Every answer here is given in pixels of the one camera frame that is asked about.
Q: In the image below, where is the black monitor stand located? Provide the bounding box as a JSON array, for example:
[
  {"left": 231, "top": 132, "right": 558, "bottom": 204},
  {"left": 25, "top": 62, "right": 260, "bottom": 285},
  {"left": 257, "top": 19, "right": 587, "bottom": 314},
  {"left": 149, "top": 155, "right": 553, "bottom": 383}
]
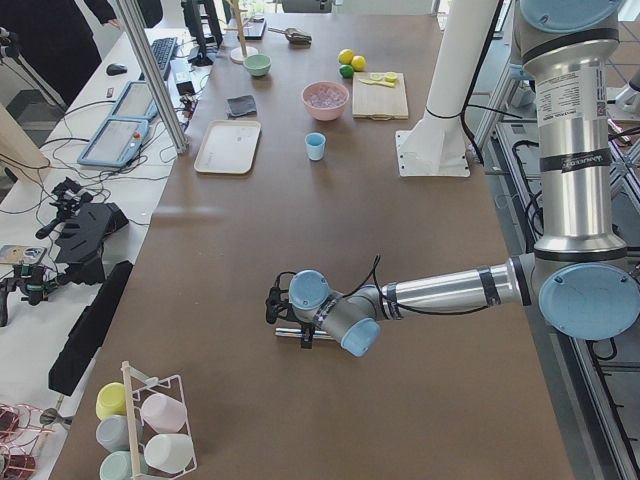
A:
[{"left": 181, "top": 0, "right": 223, "bottom": 67}]

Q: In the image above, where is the white wire cup rack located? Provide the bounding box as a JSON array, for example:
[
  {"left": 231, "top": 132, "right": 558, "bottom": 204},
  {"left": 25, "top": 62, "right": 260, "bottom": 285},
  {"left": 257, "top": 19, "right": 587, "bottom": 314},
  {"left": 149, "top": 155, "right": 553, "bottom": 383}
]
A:
[{"left": 121, "top": 361, "right": 198, "bottom": 479}]

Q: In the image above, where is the yellow cup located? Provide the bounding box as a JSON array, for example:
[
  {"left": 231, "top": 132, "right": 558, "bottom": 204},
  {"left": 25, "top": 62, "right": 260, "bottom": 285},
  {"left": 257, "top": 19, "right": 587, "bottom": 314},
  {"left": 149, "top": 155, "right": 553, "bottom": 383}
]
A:
[{"left": 95, "top": 382, "right": 126, "bottom": 420}]

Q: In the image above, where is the black keyboard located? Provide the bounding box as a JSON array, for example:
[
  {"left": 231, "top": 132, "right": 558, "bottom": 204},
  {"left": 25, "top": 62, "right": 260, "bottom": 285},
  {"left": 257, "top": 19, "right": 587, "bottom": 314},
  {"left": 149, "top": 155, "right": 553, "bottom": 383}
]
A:
[{"left": 151, "top": 37, "right": 177, "bottom": 80}]

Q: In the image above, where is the green bowl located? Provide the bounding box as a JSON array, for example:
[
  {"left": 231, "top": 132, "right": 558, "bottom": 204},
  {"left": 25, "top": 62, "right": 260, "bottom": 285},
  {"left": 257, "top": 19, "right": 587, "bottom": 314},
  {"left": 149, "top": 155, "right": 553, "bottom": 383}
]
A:
[{"left": 243, "top": 54, "right": 271, "bottom": 78}]

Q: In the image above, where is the yellow plastic knife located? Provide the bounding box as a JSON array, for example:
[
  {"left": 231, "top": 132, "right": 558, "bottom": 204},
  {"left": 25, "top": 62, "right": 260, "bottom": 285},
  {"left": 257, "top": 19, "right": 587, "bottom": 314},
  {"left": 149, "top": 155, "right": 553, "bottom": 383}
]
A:
[{"left": 357, "top": 78, "right": 396, "bottom": 88}]

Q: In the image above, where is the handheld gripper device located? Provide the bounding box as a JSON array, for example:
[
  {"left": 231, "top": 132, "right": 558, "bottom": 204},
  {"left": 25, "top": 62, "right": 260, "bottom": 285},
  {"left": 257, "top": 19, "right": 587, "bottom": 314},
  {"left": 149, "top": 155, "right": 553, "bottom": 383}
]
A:
[{"left": 1, "top": 263, "right": 59, "bottom": 327}]

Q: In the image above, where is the clear ice cubes pile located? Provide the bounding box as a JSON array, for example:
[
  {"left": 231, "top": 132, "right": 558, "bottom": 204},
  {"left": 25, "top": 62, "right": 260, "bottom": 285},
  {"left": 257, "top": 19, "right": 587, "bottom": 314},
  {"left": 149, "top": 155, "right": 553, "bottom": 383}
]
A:
[{"left": 306, "top": 84, "right": 346, "bottom": 109}]

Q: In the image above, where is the aluminium frame post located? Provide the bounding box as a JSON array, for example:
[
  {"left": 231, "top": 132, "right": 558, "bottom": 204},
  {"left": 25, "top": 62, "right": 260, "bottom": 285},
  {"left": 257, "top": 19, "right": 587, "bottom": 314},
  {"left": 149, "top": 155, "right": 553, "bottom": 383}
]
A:
[{"left": 115, "top": 0, "right": 188, "bottom": 154}]

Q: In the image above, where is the black computer mouse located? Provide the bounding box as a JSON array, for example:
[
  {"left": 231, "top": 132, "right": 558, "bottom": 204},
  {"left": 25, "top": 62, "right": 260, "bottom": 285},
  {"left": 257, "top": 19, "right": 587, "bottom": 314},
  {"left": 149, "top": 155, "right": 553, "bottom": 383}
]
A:
[{"left": 105, "top": 63, "right": 128, "bottom": 76}]

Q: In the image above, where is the metal muddler with black cap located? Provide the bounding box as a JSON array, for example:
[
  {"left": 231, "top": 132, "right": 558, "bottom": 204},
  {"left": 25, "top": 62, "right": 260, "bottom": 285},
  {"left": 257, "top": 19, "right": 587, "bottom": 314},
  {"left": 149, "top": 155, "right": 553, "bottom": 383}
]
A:
[{"left": 275, "top": 327, "right": 332, "bottom": 340}]

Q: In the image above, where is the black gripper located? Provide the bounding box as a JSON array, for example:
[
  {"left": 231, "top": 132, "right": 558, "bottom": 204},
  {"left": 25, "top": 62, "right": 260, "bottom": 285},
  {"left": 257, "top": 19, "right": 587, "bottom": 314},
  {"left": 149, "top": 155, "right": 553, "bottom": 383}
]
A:
[{"left": 300, "top": 322, "right": 316, "bottom": 349}]

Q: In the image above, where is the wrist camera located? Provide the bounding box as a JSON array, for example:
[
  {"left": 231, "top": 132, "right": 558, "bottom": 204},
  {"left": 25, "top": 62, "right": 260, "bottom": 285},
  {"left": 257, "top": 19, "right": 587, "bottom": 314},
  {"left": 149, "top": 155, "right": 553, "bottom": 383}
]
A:
[{"left": 265, "top": 271, "right": 298, "bottom": 325}]

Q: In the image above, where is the mint green cup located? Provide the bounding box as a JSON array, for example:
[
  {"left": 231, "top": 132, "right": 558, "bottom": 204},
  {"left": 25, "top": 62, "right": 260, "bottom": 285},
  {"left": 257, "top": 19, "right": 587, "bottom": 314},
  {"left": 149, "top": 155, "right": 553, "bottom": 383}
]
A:
[{"left": 99, "top": 451, "right": 133, "bottom": 480}]

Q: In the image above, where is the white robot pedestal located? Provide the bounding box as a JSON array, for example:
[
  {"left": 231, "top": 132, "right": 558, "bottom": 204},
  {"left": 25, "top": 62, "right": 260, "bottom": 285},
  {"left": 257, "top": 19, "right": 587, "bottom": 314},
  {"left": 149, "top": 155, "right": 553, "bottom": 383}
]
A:
[{"left": 396, "top": 0, "right": 501, "bottom": 177}]

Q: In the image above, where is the cream rabbit tray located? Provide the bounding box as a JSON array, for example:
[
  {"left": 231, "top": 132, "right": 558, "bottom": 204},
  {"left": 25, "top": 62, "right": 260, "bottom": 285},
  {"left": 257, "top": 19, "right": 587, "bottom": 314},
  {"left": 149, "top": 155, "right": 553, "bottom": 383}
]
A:
[{"left": 194, "top": 120, "right": 261, "bottom": 175}]

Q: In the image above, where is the wooden cutting board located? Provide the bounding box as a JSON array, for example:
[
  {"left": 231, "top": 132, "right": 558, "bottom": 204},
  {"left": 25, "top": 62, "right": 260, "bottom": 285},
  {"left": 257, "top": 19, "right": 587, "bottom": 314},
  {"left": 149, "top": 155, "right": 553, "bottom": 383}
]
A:
[{"left": 351, "top": 72, "right": 409, "bottom": 120}]

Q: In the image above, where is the yellow lemon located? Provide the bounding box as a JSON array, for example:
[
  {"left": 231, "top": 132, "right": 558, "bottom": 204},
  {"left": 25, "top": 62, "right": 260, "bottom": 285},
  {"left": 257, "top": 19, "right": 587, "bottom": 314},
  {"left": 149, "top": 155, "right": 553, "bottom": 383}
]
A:
[
  {"left": 350, "top": 55, "right": 367, "bottom": 72},
  {"left": 338, "top": 49, "right": 354, "bottom": 65}
]

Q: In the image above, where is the black long bar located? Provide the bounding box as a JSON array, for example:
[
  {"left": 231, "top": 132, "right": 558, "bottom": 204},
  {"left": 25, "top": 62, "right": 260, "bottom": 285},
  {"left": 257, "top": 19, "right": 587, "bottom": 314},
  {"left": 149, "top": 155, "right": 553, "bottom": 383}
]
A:
[{"left": 48, "top": 261, "right": 133, "bottom": 396}]

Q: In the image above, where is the light blue cup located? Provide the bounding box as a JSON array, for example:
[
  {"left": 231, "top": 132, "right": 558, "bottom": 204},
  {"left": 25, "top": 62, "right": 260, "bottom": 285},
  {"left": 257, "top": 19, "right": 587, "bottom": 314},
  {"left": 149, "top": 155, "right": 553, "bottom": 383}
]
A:
[{"left": 305, "top": 132, "right": 326, "bottom": 161}]

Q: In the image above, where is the smartphone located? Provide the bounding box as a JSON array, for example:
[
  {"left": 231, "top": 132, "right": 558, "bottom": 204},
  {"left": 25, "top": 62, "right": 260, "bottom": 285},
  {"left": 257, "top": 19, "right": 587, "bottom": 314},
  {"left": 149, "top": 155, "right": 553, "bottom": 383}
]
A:
[{"left": 0, "top": 244, "right": 47, "bottom": 265}]

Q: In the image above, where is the black bracket stand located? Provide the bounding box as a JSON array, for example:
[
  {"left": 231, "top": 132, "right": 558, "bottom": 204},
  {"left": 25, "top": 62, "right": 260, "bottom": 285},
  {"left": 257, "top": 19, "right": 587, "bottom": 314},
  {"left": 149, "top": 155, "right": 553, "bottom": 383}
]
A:
[{"left": 55, "top": 203, "right": 129, "bottom": 285}]

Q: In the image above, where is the white cup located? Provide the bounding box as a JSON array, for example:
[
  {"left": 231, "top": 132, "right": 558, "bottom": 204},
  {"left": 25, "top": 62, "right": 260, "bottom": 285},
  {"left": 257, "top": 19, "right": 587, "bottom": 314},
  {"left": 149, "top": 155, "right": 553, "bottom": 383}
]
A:
[{"left": 144, "top": 433, "right": 194, "bottom": 474}]

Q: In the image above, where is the green lime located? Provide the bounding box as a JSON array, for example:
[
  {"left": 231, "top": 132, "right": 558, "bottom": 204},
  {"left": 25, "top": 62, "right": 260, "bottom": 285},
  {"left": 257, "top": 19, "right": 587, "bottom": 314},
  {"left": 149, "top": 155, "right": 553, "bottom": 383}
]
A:
[{"left": 339, "top": 65, "right": 354, "bottom": 79}]

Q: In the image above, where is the pink bowl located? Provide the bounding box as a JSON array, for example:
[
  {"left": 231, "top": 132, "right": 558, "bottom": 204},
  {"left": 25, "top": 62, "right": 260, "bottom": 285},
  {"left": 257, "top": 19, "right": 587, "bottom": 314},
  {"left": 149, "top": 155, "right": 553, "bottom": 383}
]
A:
[{"left": 301, "top": 81, "right": 350, "bottom": 121}]

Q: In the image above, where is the teach pendant tablet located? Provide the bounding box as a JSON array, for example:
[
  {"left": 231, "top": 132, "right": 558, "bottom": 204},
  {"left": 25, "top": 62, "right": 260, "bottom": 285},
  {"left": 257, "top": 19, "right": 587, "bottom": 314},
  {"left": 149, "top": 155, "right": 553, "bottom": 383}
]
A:
[
  {"left": 78, "top": 117, "right": 149, "bottom": 168},
  {"left": 111, "top": 81, "right": 158, "bottom": 120}
]

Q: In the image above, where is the lemon half slice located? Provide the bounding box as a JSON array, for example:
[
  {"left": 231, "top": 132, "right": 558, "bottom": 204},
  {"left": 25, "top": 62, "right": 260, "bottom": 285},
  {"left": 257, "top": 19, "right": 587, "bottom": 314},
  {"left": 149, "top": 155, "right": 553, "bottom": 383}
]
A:
[{"left": 384, "top": 72, "right": 398, "bottom": 83}]

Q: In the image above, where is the wooden stand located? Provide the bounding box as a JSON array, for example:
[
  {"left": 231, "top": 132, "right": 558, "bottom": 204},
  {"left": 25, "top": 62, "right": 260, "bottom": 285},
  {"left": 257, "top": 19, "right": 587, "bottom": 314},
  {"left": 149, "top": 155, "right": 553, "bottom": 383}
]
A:
[{"left": 226, "top": 0, "right": 259, "bottom": 64}]

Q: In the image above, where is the pink cup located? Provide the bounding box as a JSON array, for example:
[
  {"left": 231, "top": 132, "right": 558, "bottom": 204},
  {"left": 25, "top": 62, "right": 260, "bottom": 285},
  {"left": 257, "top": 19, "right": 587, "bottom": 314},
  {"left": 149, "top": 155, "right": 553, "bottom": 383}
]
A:
[{"left": 140, "top": 393, "right": 187, "bottom": 433}]

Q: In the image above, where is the grey cup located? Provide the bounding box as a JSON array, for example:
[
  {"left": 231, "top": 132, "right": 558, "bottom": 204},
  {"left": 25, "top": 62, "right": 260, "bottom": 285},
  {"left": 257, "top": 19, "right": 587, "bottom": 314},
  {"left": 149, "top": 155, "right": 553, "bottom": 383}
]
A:
[{"left": 95, "top": 415, "right": 130, "bottom": 453}]

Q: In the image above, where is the grey folded cloth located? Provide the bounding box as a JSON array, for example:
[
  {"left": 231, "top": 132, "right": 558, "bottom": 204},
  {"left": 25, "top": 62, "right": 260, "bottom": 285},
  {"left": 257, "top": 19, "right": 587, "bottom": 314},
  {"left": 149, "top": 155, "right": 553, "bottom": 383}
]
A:
[{"left": 226, "top": 95, "right": 257, "bottom": 118}]

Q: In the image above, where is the metal scoop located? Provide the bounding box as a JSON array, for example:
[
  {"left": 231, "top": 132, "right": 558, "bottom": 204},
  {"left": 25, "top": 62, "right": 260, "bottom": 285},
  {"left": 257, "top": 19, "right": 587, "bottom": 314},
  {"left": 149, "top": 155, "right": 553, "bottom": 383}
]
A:
[{"left": 267, "top": 27, "right": 312, "bottom": 45}]

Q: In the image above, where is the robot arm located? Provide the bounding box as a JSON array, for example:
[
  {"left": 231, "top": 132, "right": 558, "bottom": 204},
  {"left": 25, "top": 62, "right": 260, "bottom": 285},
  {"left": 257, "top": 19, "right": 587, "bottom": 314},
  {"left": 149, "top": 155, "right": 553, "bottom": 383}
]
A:
[{"left": 287, "top": 1, "right": 639, "bottom": 356}]

